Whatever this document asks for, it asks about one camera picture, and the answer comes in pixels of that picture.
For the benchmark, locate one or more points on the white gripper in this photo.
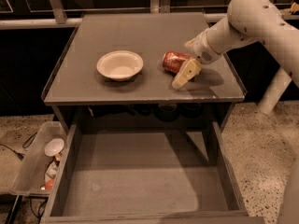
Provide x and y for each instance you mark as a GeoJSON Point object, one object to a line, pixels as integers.
{"type": "Point", "coordinates": [202, 49]}

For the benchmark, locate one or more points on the red coke can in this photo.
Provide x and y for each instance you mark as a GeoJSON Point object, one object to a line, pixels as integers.
{"type": "Point", "coordinates": [172, 61]}

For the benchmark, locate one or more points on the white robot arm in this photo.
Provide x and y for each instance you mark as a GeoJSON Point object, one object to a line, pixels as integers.
{"type": "Point", "coordinates": [262, 139]}

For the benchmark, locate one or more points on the grey cabinet with top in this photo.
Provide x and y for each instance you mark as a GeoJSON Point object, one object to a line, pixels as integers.
{"type": "Point", "coordinates": [75, 81]}

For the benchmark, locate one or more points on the open grey top drawer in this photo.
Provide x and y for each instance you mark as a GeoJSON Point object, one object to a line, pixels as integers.
{"type": "Point", "coordinates": [145, 176]}

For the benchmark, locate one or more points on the white paper bowl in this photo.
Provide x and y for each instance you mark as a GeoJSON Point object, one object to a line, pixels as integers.
{"type": "Point", "coordinates": [119, 65]}

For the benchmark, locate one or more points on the white bowl in bin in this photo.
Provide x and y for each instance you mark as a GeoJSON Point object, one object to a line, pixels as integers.
{"type": "Point", "coordinates": [54, 147]}

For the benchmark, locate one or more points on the red white items in bin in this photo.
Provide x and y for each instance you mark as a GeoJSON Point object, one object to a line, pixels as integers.
{"type": "Point", "coordinates": [51, 172]}

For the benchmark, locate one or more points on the clear plastic bin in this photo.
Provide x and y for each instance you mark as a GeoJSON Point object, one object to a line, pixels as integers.
{"type": "Point", "coordinates": [31, 175]}

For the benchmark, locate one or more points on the metal railing frame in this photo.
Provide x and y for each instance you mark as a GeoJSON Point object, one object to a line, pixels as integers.
{"type": "Point", "coordinates": [76, 22]}

